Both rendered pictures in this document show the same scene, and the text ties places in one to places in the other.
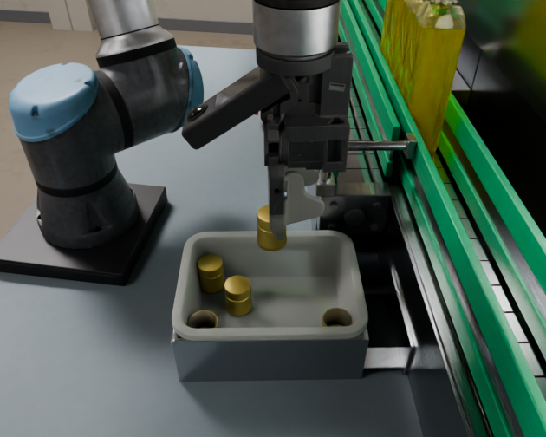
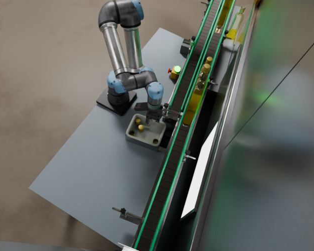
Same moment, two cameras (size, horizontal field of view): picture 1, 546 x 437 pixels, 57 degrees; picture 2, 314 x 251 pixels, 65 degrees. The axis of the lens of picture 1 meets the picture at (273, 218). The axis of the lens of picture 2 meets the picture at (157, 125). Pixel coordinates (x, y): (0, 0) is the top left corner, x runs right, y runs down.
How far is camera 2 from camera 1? 1.01 m
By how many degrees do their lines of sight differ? 24
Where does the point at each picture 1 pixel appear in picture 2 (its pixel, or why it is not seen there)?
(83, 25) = not seen: outside the picture
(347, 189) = (169, 116)
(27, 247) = (103, 100)
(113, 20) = (131, 65)
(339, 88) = (159, 112)
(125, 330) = (118, 126)
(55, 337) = (105, 123)
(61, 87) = not seen: hidden behind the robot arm
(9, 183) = (97, 35)
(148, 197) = (131, 94)
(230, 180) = not seen: hidden behind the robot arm
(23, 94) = (110, 77)
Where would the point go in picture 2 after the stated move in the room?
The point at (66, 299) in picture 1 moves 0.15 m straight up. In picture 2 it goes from (109, 115) to (107, 103)
